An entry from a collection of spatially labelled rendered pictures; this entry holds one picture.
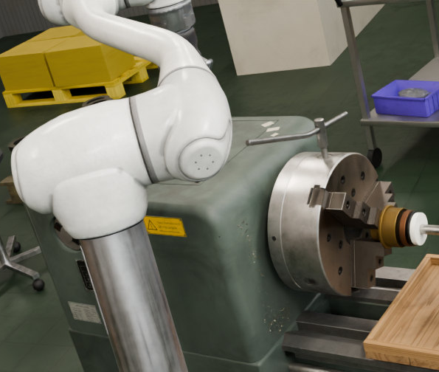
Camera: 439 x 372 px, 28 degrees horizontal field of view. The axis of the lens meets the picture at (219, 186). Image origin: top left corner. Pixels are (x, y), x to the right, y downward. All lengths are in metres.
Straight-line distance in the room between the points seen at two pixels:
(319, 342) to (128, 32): 0.83
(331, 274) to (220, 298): 0.24
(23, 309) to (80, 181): 3.24
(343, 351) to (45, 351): 2.29
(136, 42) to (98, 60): 5.86
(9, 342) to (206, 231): 2.52
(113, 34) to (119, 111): 0.34
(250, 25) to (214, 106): 5.68
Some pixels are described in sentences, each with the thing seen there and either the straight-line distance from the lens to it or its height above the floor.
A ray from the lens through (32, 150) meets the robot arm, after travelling 1.24.
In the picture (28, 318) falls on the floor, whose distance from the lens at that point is 4.34.
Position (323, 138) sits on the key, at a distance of 1.87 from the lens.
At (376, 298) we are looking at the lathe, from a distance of 2.08.
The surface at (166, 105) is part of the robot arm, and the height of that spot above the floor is 1.61.
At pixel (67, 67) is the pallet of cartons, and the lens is 7.58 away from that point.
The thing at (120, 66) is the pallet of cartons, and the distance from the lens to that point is 7.50.
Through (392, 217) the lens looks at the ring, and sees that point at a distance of 1.84.
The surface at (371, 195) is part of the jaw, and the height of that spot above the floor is 1.11.
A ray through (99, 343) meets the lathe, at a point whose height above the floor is 0.84.
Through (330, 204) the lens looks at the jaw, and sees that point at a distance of 1.80.
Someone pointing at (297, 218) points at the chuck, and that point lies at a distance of 1.81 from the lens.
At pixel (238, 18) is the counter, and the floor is 0.47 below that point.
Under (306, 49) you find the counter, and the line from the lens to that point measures 6.80.
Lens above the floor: 1.96
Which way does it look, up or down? 23 degrees down
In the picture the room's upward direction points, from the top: 16 degrees counter-clockwise
